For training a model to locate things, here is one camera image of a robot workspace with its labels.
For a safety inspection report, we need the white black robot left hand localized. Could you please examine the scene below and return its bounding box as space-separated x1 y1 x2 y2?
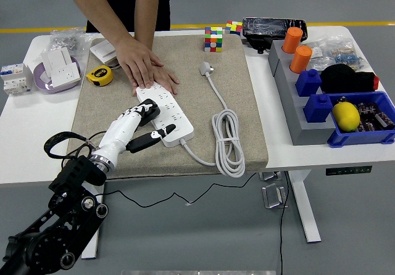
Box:
98 101 177 165

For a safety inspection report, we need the person's left hand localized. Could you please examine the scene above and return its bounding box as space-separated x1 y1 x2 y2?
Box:
132 66 181 96

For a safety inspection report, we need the person's right hand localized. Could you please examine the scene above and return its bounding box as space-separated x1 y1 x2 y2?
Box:
115 36 165 89

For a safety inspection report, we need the white power strip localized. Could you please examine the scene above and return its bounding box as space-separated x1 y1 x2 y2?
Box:
135 82 195 149

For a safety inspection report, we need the thin black plug cord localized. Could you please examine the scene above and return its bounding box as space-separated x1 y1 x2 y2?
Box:
101 173 262 210

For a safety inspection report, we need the grey-brown mat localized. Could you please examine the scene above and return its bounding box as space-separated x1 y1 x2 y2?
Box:
66 34 269 180

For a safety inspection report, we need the large colourful puzzle cube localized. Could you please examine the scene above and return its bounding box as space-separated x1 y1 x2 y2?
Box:
203 26 223 53

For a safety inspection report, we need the clear bag of screws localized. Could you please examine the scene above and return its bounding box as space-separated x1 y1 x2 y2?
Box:
49 28 93 57

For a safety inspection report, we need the small colourful puzzle cube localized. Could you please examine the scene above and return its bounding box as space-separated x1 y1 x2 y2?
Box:
224 20 243 37

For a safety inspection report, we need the purple bowl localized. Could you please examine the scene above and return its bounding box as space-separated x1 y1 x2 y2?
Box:
33 55 81 95

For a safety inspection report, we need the small black gadget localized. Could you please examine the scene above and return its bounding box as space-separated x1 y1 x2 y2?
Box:
246 37 272 55

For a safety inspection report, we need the black plastic-wrapped box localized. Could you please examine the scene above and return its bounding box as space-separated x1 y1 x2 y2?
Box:
242 17 309 43

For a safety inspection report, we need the white circuit breaker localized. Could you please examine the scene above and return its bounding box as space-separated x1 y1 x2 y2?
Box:
0 62 34 96

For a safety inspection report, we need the white table leg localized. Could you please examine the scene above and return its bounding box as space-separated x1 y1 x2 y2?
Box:
285 169 322 244
81 181 106 260

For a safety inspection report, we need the orange cylinder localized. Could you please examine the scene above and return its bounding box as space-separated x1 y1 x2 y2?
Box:
289 45 313 75
282 27 304 54

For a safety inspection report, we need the grey peg block base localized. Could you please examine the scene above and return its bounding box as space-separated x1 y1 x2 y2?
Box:
267 39 337 146

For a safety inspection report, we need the blue block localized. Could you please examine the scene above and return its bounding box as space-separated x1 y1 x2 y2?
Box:
302 93 333 124
295 68 323 97

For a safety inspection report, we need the clear bag of small parts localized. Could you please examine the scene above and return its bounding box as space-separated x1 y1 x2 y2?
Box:
304 37 336 70

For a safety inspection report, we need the black fabric bundle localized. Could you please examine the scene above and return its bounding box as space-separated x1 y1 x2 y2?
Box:
320 64 380 94

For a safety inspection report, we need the clear bag of blue components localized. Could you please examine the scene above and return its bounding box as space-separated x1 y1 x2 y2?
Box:
330 37 367 72

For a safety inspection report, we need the yellow lemon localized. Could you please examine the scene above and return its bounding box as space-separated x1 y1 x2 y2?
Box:
331 101 361 133

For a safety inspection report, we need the blue plastic bin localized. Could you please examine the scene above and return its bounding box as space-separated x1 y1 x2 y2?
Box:
326 91 395 149

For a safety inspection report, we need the black table control panel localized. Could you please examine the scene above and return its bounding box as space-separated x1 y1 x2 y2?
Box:
325 165 373 176

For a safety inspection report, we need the dark cylindrical capacitor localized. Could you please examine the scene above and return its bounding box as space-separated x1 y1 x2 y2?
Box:
357 101 381 117
355 117 376 133
373 110 395 131

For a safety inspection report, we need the white wall switch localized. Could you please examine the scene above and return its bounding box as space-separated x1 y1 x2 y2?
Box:
89 39 117 65

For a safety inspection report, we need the white power cord with plug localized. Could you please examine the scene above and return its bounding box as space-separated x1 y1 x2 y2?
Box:
180 60 247 179

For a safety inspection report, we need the white wall socket panel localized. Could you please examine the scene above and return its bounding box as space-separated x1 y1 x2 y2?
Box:
49 65 80 88

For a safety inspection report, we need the white plain wall panel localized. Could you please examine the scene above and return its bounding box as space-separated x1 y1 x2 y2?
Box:
41 47 75 72

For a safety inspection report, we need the small silver metal bracket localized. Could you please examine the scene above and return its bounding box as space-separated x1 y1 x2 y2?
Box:
259 171 283 182

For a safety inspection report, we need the large silver metal bracket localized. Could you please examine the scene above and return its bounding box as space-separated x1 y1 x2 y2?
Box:
261 183 289 210

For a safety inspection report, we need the black floor cable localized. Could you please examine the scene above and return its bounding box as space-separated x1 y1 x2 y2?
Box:
279 171 291 275

